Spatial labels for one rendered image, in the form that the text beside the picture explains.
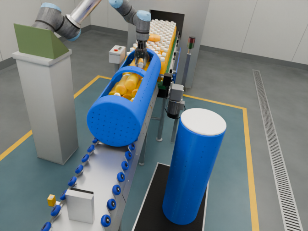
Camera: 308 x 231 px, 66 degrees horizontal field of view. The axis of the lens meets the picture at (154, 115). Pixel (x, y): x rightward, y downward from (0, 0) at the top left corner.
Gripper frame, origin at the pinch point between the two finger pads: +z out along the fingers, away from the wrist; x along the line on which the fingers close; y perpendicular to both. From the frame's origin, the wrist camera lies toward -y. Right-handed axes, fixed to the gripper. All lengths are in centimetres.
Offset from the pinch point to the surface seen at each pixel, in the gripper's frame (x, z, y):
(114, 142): 0, 18, 65
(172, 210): 40, 88, 50
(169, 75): 20.9, 16.7, -28.8
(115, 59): -29.4, 13.0, -37.1
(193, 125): 41, 13, 45
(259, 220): 120, 117, 22
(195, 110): 42, 13, 27
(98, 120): -8, 5, 65
